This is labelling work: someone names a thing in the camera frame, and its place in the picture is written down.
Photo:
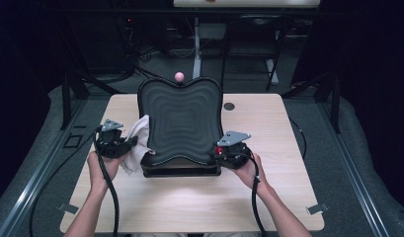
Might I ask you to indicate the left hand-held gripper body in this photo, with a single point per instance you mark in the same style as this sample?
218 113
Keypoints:
110 144

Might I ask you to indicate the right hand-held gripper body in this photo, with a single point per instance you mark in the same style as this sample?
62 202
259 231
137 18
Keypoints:
234 151

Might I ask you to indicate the white cleaning cloth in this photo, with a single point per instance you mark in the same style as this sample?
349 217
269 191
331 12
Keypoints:
138 141

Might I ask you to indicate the black wavy tray stand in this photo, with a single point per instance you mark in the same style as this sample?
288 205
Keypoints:
184 121

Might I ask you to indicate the person's left hand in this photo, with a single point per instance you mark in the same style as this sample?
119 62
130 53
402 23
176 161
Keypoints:
102 171

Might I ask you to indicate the person's right hand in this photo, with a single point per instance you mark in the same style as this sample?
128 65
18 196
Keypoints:
250 174

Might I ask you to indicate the black metal stand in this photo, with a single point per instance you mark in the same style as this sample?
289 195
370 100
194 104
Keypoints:
66 98
336 105

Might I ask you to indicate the white desk leg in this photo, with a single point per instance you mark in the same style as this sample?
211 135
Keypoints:
272 70
197 49

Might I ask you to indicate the black chair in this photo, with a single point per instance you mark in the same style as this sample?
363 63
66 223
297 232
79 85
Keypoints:
255 36

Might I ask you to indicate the aluminium floor rail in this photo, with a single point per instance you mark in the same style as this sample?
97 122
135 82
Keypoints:
41 171
354 173

